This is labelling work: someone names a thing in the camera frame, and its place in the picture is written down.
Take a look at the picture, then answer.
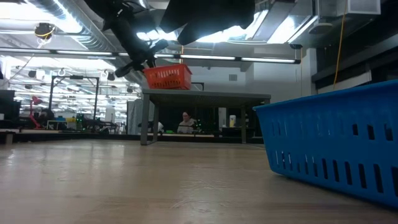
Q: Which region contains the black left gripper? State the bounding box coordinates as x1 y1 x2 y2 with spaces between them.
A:
110 12 169 78

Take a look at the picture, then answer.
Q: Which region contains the orange plastic basket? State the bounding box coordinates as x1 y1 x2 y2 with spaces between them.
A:
143 63 193 91

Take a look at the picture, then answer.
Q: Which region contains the blue plastic basket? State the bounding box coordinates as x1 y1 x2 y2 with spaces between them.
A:
253 80 398 209

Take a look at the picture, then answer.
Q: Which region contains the red desk lamp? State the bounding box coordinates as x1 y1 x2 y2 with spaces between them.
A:
29 95 44 130

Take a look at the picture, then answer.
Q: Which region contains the long LED light bar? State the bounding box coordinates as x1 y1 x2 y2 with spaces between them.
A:
0 46 302 65

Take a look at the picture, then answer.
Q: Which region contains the person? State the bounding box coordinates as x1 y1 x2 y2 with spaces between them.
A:
176 111 199 135

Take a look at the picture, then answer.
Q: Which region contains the grey metal riser shelf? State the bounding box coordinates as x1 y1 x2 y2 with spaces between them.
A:
141 88 272 146

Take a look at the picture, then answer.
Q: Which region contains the black monitor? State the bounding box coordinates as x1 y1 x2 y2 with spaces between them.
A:
0 89 22 131

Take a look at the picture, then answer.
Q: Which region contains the black aluminium table frame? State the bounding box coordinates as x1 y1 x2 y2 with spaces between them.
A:
12 132 265 144

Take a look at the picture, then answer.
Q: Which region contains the black ceiling camera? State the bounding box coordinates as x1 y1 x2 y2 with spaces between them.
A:
33 21 57 43

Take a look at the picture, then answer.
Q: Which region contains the yellow hanging cable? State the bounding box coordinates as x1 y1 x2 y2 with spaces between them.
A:
331 12 348 88

